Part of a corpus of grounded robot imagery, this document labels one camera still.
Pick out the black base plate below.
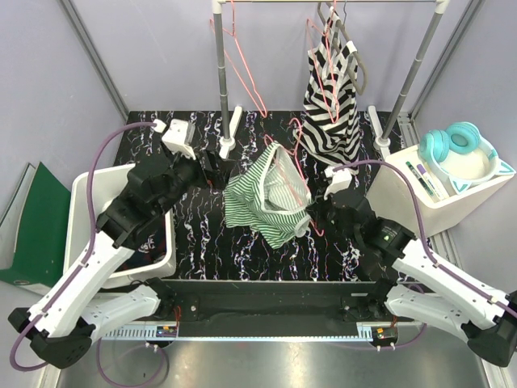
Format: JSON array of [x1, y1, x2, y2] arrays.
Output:
[[147, 280, 393, 340]]

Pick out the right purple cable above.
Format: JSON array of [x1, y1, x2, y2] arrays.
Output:
[[333, 158, 512, 308]]

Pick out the green white striped tank top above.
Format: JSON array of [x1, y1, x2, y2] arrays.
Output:
[[224, 141, 312, 249]]

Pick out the pink wire hanger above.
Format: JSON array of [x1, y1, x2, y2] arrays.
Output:
[[288, 117, 325, 237], [221, 1, 268, 118], [303, 19, 343, 124]]

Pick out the white grey clothes rack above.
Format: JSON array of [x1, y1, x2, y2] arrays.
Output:
[[210, 1, 450, 159]]

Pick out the purple marker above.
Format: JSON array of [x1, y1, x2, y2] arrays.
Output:
[[417, 164, 444, 201]]

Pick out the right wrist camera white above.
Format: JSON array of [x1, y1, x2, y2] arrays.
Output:
[[323, 167, 352, 200]]

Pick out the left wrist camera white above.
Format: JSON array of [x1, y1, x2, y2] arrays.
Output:
[[162, 119, 196, 160]]

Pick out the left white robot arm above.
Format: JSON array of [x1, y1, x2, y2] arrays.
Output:
[[8, 150, 235, 369]]

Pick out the black white striped garment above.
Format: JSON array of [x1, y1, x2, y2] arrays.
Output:
[[301, 29, 361, 167]]

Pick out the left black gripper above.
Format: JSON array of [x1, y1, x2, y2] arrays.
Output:
[[156, 146, 235, 217]]

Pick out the green marker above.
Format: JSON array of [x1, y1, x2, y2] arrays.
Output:
[[405, 160, 439, 203]]

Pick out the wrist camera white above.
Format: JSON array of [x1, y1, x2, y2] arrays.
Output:
[[323, 167, 352, 200], [162, 119, 196, 160]]

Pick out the teal cat ear headphones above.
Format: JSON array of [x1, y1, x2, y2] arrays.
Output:
[[418, 121, 515, 195]]

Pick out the white laundry bin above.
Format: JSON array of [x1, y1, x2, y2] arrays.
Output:
[[63, 163, 176, 289]]

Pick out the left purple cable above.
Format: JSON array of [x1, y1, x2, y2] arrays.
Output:
[[10, 120, 162, 371]]

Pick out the grey padded hanger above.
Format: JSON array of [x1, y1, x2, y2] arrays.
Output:
[[317, 1, 368, 95]]

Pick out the green binder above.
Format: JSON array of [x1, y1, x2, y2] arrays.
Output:
[[1, 163, 71, 291]]

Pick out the purple cable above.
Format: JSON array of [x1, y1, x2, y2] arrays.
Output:
[[333, 158, 512, 308], [10, 120, 162, 371]]

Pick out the white storage box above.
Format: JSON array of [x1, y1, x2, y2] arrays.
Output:
[[366, 145, 514, 237]]

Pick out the navy blue shirt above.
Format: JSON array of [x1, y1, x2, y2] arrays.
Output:
[[118, 230, 166, 271]]

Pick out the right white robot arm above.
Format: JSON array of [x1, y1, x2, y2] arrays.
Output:
[[309, 189, 516, 367]]

